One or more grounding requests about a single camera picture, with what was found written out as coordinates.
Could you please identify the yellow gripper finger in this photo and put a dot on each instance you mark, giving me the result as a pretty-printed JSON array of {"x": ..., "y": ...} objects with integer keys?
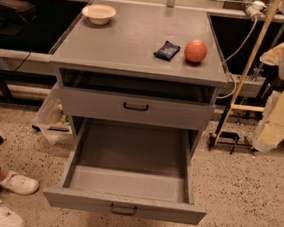
[
  {"x": 270, "y": 130},
  {"x": 273, "y": 56}
]

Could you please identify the black clamp stand base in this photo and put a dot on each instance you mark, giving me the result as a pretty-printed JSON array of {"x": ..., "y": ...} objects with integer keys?
[{"x": 231, "y": 139}]

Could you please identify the black box on shelf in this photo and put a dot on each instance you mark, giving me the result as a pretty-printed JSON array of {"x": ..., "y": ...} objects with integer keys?
[{"x": 17, "y": 11}]

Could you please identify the grey drawer cabinet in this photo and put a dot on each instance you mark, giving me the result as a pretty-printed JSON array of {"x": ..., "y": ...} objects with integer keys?
[{"x": 118, "y": 57}]

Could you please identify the open grey middle drawer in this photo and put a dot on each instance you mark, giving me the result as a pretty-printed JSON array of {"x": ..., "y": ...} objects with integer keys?
[{"x": 130, "y": 169}]

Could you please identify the red apple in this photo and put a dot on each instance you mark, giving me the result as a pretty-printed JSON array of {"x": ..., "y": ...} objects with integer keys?
[{"x": 195, "y": 51}]

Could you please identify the dark blue snack packet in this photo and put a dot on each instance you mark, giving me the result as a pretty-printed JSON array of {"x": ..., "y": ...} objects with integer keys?
[{"x": 167, "y": 51}]

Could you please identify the white sneaker upper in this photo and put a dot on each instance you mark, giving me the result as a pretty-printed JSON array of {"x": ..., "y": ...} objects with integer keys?
[{"x": 18, "y": 183}]

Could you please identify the closed grey top drawer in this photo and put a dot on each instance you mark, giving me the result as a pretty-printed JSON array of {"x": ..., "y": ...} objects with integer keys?
[{"x": 116, "y": 107}]

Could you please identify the white ceramic bowl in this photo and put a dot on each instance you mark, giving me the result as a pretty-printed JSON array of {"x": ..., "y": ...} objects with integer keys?
[{"x": 99, "y": 14}]

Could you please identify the clear plastic bag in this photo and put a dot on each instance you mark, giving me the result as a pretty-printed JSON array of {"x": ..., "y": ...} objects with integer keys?
[{"x": 51, "y": 121}]

